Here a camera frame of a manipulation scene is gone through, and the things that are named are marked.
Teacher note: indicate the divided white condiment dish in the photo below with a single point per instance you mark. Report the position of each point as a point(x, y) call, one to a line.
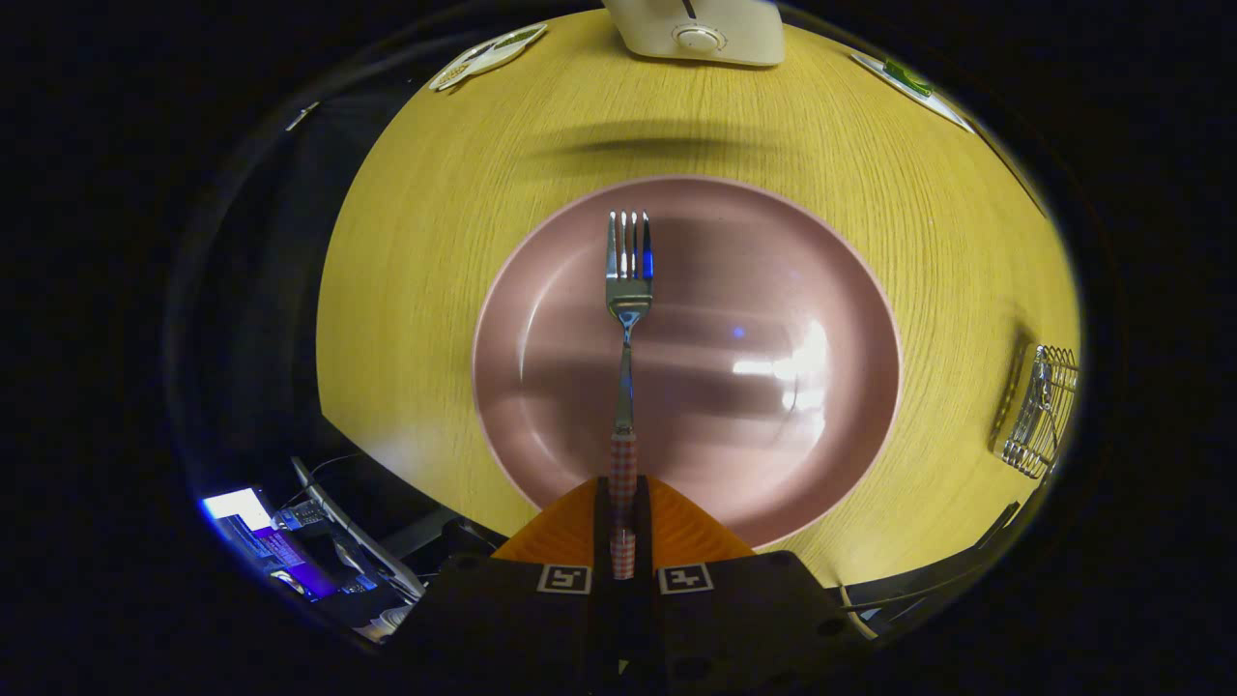
point(483, 58)

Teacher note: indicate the white toaster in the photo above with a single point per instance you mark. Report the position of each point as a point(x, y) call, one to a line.
point(705, 34)

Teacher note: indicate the white coaster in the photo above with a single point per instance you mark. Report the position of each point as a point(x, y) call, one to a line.
point(942, 104)

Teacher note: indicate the silver clip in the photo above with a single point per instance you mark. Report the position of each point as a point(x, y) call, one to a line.
point(302, 115)

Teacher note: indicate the lit laptop screen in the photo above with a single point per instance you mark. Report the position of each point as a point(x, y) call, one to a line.
point(256, 527)

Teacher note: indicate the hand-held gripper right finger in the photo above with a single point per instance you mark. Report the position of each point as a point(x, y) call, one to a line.
point(644, 541)

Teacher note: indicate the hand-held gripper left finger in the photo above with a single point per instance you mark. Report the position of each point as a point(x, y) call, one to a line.
point(601, 532)

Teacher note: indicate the pink plate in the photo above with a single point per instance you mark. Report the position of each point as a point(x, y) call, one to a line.
point(734, 290)

